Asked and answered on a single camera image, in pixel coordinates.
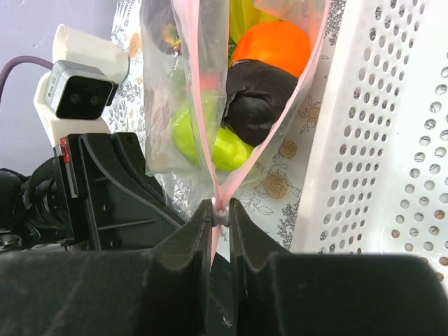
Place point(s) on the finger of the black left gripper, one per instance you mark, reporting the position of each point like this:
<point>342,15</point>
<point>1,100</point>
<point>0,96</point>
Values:
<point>228,296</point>

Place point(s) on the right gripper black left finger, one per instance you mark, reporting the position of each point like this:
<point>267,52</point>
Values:
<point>159,291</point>

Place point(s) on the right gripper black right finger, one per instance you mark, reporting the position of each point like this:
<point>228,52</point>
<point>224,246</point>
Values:
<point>277,292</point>

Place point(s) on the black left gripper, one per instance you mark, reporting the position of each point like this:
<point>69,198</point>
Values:
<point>92,195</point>

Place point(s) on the green pear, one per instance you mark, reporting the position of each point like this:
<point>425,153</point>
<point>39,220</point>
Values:
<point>229,151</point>

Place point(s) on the clear zip top bag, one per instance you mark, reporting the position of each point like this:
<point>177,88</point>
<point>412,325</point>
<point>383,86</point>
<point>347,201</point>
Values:
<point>198,75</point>

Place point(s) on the dark purple plum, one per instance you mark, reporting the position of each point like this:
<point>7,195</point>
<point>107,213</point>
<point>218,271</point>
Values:
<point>257,93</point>

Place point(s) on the orange fruit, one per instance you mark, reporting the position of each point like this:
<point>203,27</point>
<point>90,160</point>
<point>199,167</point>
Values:
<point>277,43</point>

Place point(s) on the floral patterned table mat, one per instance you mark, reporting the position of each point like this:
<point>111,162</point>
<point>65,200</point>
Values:
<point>273,204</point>

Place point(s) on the white perforated plastic basket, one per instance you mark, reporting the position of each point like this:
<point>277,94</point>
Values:
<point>376,181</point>

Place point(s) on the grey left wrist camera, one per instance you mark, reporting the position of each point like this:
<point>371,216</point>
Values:
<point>71,98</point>

